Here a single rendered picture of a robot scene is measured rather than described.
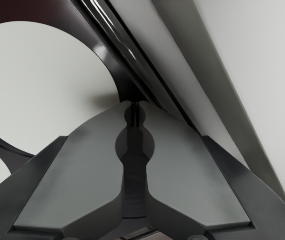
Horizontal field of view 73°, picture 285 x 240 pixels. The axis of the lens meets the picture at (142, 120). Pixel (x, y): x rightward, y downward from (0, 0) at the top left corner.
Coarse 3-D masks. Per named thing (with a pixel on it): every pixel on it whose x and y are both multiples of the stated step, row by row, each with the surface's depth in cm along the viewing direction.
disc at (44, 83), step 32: (0, 32) 10; (32, 32) 10; (64, 32) 10; (0, 64) 11; (32, 64) 11; (64, 64) 11; (96, 64) 11; (0, 96) 12; (32, 96) 13; (64, 96) 13; (96, 96) 13; (0, 128) 14; (32, 128) 14; (64, 128) 14
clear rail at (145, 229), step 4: (144, 228) 22; (148, 228) 22; (152, 228) 21; (132, 232) 22; (136, 232) 22; (140, 232) 22; (144, 232) 22; (148, 232) 22; (152, 232) 22; (124, 236) 23; (128, 236) 22; (132, 236) 22; (136, 236) 22; (140, 236) 22; (144, 236) 22
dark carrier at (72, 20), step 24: (0, 0) 10; (24, 0) 10; (48, 0) 10; (72, 0) 10; (48, 24) 10; (72, 24) 10; (96, 48) 11; (120, 72) 12; (120, 96) 13; (144, 96) 13; (0, 144) 15; (144, 168) 17; (144, 192) 18; (144, 216) 20
